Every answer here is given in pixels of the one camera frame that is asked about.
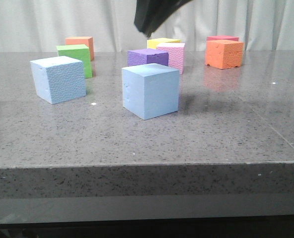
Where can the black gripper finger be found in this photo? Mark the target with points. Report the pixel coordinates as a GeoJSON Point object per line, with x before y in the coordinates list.
{"type": "Point", "coordinates": [151, 14]}

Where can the light blue smooth foam cube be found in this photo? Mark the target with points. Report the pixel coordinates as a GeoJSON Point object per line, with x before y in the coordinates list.
{"type": "Point", "coordinates": [150, 90]}

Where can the light blue textured foam cube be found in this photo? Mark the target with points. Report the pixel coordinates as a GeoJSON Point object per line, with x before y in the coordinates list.
{"type": "Point", "coordinates": [58, 79]}

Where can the yellow foam cube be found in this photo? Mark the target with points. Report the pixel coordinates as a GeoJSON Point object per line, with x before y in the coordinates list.
{"type": "Point", "coordinates": [152, 43]}

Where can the purple foam cube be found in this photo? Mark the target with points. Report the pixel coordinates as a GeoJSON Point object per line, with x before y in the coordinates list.
{"type": "Point", "coordinates": [146, 56]}

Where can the pink foam cube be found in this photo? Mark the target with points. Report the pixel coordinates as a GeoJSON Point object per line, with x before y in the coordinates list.
{"type": "Point", "coordinates": [176, 54]}

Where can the orange foam cube left rear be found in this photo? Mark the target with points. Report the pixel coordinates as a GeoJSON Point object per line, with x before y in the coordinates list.
{"type": "Point", "coordinates": [86, 40]}

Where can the orange foam cube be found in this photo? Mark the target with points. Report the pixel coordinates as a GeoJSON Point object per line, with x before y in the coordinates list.
{"type": "Point", "coordinates": [224, 54]}
{"type": "Point", "coordinates": [86, 40]}

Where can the red foam cube rear right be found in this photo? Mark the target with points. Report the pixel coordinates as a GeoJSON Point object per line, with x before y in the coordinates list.
{"type": "Point", "coordinates": [222, 37]}

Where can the green foam cube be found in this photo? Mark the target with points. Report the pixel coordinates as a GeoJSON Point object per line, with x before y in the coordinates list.
{"type": "Point", "coordinates": [79, 52]}

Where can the orange foam cube right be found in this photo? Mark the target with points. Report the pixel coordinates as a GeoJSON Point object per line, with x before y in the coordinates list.
{"type": "Point", "coordinates": [224, 54]}

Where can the grey curtain backdrop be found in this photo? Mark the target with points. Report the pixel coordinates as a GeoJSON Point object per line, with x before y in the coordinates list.
{"type": "Point", "coordinates": [41, 25]}

